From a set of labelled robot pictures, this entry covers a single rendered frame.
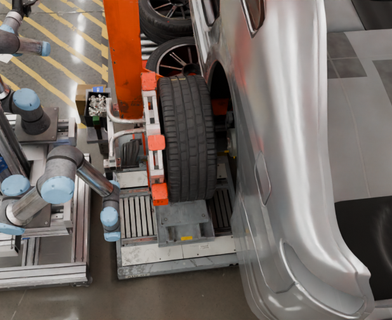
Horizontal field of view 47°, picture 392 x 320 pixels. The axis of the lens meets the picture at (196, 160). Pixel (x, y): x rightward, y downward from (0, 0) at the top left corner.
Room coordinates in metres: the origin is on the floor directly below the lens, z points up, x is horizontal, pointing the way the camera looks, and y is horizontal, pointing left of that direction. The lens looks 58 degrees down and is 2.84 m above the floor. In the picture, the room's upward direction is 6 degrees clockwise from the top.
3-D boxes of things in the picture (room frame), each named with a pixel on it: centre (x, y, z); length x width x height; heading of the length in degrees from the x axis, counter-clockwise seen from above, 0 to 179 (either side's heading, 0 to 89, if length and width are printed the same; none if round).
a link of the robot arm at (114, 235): (0.82, 0.36, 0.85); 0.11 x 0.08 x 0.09; 14
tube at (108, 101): (1.40, 0.38, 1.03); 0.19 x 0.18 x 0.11; 103
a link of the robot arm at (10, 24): (1.66, 1.00, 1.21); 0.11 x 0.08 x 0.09; 176
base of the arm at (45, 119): (1.39, 0.88, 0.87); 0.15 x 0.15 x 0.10
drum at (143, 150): (1.31, 0.31, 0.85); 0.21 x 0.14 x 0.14; 103
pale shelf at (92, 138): (1.77, 0.66, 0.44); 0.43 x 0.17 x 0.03; 13
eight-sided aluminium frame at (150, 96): (1.33, 0.24, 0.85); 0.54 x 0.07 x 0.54; 13
